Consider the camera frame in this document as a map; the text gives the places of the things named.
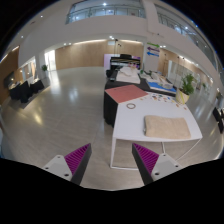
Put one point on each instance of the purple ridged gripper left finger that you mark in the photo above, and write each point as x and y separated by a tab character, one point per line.
72	166

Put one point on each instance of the black sofa seating left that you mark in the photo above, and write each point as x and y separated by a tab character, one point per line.
23	92

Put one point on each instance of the blue mat display table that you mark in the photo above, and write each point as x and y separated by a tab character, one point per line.
156	86

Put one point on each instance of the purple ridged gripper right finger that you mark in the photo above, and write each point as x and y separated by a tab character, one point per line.
153	166

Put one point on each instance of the beige folded towel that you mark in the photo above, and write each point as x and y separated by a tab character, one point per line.
167	128

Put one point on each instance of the black chair right edge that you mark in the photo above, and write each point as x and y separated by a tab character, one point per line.
219	120

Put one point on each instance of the black draped table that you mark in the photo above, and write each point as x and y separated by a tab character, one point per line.
110	105

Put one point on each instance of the potted green plant yellow pot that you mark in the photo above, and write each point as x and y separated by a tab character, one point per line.
183	93

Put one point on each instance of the white architectural model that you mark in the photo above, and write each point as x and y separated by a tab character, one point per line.
128	74

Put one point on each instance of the pink board on black table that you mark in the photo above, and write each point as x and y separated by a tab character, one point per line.
124	93

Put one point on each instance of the small potted plant far left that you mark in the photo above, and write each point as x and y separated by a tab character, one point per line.
44	69

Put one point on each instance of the colourful small items on table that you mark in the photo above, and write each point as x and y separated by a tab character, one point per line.
163	97

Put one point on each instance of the white rectangular table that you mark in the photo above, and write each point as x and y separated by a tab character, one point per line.
130	126

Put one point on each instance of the directional sign pillar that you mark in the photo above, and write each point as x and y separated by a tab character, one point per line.
152	51

